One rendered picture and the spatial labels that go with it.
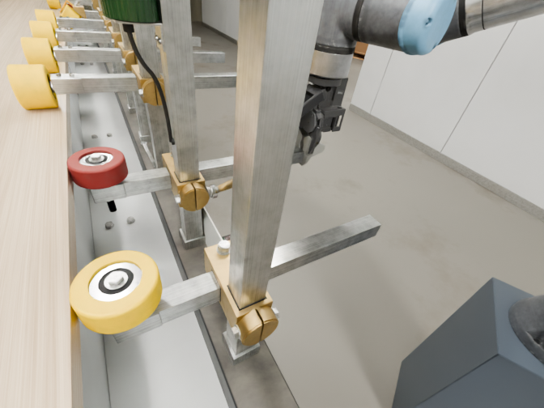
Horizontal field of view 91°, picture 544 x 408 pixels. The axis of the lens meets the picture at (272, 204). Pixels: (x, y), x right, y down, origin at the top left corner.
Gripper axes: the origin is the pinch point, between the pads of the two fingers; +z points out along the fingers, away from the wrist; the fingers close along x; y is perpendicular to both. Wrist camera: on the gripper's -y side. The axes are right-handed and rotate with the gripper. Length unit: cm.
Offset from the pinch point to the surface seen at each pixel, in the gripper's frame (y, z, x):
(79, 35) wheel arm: -41, -13, 73
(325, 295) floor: 32, 83, -1
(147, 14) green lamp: -31.6, -29.2, -6.9
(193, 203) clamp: -29.2, -2.1, -8.7
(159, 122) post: -28.6, -5.2, 19.1
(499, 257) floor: 154, 86, -28
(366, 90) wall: 240, 57, 190
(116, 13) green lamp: -34.6, -29.1, -6.6
